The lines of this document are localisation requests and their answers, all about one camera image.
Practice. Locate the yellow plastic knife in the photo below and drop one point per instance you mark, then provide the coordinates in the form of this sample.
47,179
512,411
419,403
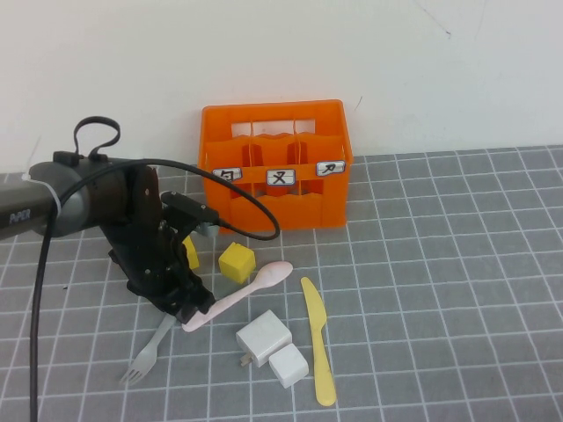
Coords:
317,325

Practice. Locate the pink plastic spoon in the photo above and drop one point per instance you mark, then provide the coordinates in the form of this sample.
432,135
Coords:
275,272

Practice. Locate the notched yellow foam cube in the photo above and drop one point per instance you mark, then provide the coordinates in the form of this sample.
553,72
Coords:
236,263

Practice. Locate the white charger plug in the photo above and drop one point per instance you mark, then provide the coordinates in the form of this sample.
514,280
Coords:
263,336

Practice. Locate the white zip tie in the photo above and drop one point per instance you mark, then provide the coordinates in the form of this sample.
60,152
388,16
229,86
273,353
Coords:
55,200

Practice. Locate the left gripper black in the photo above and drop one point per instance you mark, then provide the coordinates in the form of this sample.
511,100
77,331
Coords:
145,255

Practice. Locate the paper label spoon character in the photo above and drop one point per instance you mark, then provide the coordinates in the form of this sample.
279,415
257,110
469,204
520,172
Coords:
228,172

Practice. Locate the grey plastic fork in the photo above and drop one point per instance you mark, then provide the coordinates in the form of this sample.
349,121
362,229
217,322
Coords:
145,360

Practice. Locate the paper label fork character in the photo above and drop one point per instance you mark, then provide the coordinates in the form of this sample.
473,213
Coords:
280,177

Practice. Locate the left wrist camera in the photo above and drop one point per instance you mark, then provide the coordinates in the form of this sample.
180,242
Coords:
189,206

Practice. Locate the grey grid table mat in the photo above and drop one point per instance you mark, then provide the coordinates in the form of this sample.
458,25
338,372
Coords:
440,307

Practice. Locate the orange plastic cutlery holder crate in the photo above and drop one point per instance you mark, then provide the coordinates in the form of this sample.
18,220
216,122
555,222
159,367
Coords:
299,211

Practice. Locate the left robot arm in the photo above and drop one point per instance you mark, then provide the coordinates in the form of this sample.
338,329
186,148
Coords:
26,206

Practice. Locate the small white cube adapter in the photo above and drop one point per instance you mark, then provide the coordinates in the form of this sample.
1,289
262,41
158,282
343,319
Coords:
288,365

